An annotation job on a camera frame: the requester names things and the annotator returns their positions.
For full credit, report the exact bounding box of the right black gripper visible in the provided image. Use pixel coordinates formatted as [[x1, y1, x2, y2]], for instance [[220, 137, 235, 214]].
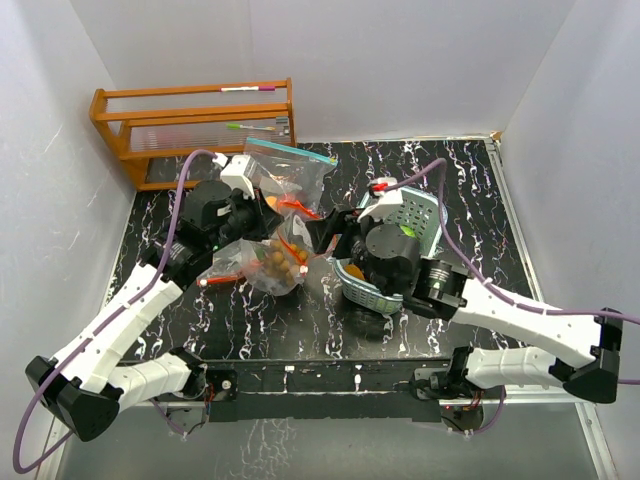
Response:
[[307, 205, 394, 297]]

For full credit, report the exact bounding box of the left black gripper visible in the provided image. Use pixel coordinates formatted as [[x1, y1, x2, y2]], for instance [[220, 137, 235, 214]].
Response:
[[208, 185, 285, 252]]

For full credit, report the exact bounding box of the orange fruit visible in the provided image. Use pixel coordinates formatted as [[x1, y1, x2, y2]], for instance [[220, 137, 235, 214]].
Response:
[[344, 264, 365, 281]]

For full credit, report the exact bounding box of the longan bunch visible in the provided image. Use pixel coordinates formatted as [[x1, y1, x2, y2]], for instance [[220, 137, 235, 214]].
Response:
[[256, 240, 309, 287]]

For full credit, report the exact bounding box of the orange-zipper clear bag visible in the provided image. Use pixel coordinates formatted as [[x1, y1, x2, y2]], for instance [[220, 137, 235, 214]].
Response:
[[196, 194, 319, 296]]

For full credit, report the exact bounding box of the blue-zipper clear bag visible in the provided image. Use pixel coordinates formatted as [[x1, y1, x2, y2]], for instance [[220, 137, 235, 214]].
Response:
[[244, 138, 338, 213]]

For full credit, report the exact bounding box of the light blue plastic basket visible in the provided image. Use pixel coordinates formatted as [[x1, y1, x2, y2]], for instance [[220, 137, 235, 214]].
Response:
[[330, 187, 442, 315]]

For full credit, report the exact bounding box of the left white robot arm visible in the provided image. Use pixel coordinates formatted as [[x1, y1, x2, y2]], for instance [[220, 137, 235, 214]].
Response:
[[26, 180, 283, 442]]

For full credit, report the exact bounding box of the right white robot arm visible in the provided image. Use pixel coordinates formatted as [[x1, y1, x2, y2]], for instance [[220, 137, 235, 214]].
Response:
[[306, 210, 623, 404]]

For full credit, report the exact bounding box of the green lime fruit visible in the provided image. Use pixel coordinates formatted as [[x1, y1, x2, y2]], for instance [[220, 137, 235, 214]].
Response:
[[401, 226, 416, 238]]

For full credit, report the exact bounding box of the green marker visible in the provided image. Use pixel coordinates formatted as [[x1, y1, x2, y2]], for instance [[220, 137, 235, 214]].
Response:
[[226, 123, 276, 132]]

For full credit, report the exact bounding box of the orange wooden shelf rack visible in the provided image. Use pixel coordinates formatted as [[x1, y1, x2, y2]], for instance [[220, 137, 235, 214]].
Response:
[[89, 78, 296, 191]]

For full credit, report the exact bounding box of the pink white marker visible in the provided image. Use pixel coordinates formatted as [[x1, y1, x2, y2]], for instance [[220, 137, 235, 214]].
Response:
[[218, 85, 276, 93]]

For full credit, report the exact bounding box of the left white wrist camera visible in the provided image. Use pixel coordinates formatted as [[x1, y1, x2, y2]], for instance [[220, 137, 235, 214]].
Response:
[[213, 153, 255, 199]]

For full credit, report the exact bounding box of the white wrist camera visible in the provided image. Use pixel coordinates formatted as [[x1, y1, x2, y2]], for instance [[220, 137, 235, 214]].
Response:
[[357, 177, 403, 223], [213, 153, 255, 199]]

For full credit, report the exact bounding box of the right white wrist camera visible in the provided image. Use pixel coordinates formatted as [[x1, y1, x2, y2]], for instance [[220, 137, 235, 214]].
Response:
[[357, 177, 403, 223]]

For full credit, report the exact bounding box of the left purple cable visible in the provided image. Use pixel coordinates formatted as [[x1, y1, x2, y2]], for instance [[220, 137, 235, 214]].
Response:
[[10, 148, 229, 474]]

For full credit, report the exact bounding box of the purple cable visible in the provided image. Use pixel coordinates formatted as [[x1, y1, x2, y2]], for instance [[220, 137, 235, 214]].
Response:
[[10, 148, 229, 474], [372, 158, 640, 435]]

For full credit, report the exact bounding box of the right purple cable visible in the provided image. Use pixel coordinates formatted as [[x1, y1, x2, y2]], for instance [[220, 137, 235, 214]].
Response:
[[372, 158, 640, 435]]

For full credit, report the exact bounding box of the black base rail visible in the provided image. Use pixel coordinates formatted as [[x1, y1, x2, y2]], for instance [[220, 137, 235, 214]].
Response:
[[205, 359, 485, 430]]

